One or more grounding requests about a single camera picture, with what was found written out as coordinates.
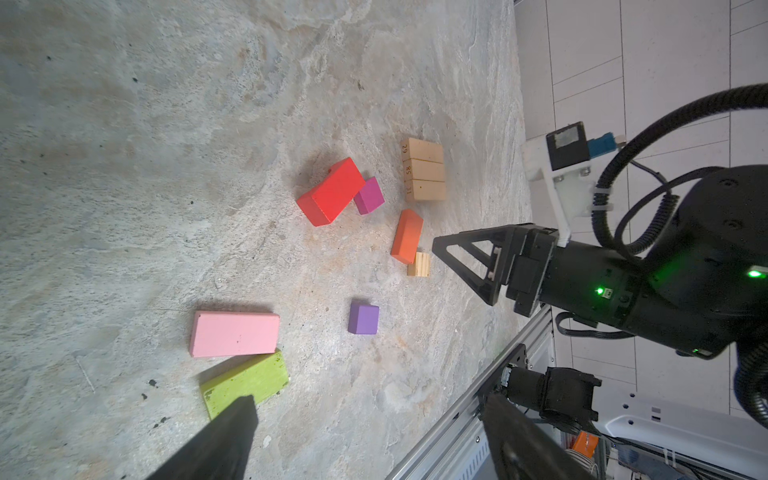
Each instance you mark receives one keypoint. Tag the pink wood block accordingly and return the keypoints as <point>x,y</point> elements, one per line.
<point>227,334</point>

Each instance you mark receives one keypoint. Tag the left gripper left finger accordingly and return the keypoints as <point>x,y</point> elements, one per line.
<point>220,450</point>

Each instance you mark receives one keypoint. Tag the red wood block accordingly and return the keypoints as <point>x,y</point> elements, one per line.
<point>324,203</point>

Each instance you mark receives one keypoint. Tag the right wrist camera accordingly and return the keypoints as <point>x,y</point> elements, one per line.
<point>564,160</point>

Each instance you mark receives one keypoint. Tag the orange wood block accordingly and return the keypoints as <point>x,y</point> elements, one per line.
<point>407,237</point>

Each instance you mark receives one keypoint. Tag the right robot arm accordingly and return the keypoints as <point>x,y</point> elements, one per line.
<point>701,287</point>

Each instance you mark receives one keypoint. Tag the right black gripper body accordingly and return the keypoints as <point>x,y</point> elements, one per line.
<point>590,285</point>

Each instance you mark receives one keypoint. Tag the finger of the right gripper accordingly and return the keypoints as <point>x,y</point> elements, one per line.
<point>501,236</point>
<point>495,261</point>

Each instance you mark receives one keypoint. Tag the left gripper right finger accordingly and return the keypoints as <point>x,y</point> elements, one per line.
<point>520,449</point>

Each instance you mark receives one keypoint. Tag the green wood block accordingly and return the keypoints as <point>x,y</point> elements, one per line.
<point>261,377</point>

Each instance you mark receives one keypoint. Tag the natural wood long block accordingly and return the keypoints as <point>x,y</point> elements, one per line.
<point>425,190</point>

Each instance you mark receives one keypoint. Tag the aluminium mounting rail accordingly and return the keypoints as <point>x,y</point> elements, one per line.
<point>457,447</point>

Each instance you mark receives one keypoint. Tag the small natural wood cube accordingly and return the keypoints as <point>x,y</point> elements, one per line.
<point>421,265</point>

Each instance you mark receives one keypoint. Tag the purple wood cube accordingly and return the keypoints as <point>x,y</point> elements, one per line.
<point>363,319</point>

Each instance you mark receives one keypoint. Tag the magenta wood cube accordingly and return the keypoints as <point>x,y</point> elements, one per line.
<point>370,197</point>

